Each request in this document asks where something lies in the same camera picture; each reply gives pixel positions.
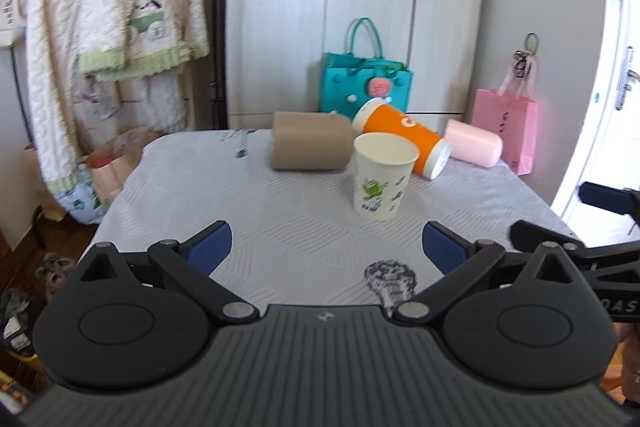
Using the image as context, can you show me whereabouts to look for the pink cup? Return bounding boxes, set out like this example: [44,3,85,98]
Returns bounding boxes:
[444,119,504,168]

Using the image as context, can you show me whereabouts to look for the white printed tote bag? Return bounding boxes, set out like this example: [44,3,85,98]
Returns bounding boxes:
[0,0,32,48]

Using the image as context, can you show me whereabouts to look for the white printed pyjamas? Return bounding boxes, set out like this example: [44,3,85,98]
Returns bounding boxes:
[75,69,187,134]

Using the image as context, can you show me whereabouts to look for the black stand pole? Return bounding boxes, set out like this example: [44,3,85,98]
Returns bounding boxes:
[205,0,230,130]

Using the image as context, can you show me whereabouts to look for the pink paper gift bag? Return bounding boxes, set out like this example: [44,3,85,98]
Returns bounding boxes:
[472,72,540,176]

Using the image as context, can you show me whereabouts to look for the teal tote bag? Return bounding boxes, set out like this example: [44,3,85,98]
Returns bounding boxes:
[320,17,415,116]

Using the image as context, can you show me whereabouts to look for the wall hook with ribbon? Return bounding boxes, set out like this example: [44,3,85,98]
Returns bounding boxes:
[511,33,541,82]

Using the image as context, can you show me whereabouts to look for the white paper cup green print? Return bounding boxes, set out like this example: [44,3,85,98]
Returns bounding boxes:
[353,132,420,222]

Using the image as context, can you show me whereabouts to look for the metal door handle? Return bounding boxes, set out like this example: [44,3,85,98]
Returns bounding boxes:
[614,48,640,112]

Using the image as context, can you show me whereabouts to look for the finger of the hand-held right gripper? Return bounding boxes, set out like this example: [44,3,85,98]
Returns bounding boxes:
[579,181,640,216]
[509,220,592,258]

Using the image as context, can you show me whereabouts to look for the grey shoe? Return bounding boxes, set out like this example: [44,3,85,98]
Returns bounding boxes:
[35,253,77,304]

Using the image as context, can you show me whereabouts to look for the white wardrobe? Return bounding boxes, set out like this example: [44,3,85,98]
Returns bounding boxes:
[224,0,487,130]

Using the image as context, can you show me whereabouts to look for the white door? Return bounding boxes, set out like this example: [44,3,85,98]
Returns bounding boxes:
[549,0,640,235]

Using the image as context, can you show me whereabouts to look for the blue printed cloth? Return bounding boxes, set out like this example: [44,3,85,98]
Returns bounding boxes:
[54,167,108,225]

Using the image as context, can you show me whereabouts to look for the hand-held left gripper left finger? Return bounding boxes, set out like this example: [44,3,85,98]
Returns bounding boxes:
[67,221,260,326]

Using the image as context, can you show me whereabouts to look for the brown paper bag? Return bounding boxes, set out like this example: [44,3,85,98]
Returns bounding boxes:
[84,126,167,214]

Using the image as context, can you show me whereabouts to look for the brown cup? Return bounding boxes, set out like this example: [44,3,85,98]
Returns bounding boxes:
[270,111,355,172]

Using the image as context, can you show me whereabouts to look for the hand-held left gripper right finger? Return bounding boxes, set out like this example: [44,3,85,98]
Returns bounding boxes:
[392,221,593,324]

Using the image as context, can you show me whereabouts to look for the orange cup with white rim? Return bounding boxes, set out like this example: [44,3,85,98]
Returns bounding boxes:
[351,97,454,180]

